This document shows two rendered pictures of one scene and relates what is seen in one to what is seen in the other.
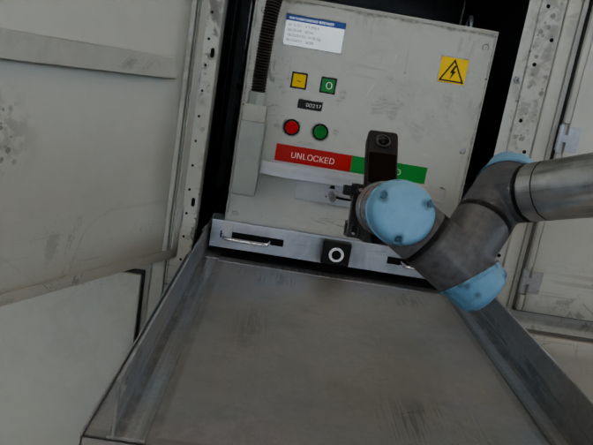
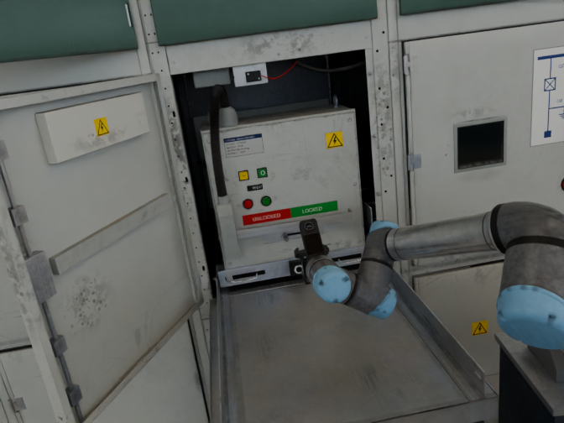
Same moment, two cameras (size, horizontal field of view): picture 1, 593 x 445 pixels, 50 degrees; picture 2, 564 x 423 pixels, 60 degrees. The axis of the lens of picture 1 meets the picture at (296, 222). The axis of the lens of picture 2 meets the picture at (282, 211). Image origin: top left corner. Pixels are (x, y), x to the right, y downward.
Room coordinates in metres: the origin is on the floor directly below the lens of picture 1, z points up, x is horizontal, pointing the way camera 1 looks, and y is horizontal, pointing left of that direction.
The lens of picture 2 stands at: (-0.22, 0.02, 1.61)
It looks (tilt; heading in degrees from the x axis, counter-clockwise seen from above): 18 degrees down; 357
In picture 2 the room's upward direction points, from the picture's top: 7 degrees counter-clockwise
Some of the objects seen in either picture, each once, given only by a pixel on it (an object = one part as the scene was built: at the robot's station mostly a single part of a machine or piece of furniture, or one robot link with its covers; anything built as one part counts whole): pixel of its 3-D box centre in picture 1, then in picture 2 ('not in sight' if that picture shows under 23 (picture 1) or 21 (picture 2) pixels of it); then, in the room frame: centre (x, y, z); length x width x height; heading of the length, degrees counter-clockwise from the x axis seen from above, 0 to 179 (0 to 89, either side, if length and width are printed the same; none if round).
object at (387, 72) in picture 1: (356, 133); (288, 195); (1.32, -0.09, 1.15); 0.48 x 0.01 x 0.48; 92
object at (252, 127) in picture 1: (250, 148); (228, 228); (1.24, 0.11, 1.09); 0.08 x 0.05 x 0.17; 2
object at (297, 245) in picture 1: (334, 248); (296, 263); (1.33, -0.09, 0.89); 0.54 x 0.05 x 0.06; 92
